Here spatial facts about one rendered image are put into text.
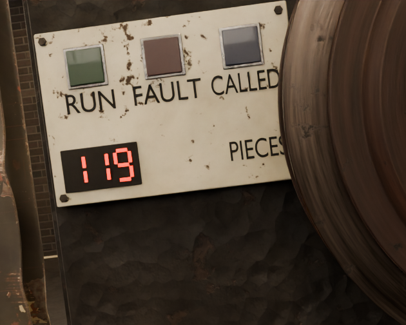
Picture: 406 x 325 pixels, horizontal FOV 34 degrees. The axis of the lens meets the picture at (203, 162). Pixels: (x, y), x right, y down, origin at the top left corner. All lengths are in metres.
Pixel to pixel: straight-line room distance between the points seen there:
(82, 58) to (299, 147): 0.26
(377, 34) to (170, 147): 0.25
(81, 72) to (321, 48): 0.26
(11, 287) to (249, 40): 2.78
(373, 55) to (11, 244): 2.89
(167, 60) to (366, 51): 0.22
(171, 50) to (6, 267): 2.73
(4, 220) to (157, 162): 2.65
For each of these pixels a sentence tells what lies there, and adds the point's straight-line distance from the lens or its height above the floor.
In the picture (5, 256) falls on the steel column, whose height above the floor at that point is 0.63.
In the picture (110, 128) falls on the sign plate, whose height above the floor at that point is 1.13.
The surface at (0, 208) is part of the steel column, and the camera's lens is 3.31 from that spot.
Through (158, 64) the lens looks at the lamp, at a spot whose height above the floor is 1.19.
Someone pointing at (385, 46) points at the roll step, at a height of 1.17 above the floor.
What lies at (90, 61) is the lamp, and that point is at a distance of 0.69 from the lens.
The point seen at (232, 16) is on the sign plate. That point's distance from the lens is 0.69.
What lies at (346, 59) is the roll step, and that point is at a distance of 0.54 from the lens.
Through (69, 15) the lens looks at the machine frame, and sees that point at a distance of 0.73.
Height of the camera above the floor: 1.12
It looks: 3 degrees down
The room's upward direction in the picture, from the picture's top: 7 degrees counter-clockwise
